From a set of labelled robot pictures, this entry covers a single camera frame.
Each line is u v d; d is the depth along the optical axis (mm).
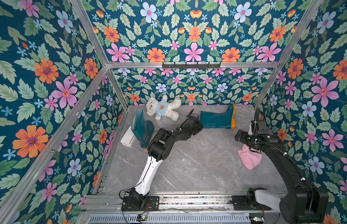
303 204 383
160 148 612
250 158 863
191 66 932
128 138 948
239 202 719
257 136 603
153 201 737
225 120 1043
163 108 1080
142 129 840
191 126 858
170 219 766
